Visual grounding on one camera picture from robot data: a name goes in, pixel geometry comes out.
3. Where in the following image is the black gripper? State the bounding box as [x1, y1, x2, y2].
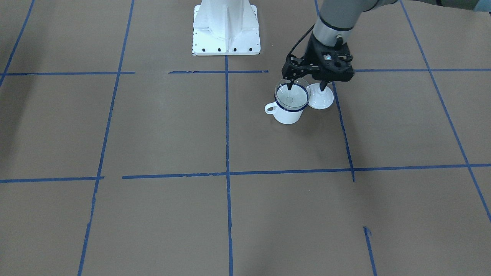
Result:
[282, 34, 354, 93]

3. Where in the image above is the white cup lid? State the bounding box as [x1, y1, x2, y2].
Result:
[308, 83, 334, 110]

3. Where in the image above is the white enamel cup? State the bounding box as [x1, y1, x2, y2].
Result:
[264, 101, 308, 125]

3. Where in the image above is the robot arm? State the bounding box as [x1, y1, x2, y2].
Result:
[281, 0, 395, 89]

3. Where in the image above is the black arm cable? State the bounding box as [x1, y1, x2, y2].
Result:
[288, 25, 315, 58]

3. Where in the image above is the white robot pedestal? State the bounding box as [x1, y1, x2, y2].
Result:
[192, 0, 261, 56]

